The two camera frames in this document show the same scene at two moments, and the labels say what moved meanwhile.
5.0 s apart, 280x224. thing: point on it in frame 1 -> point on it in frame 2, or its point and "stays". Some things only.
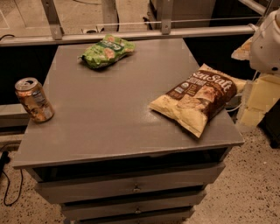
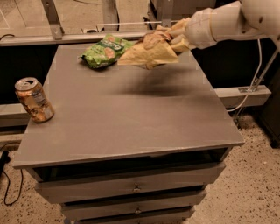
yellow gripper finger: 244,52 -> 199,31
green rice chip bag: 106,51 stays
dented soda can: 32,94 stays
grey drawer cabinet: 108,157 stays
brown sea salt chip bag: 201,97 -> 154,49
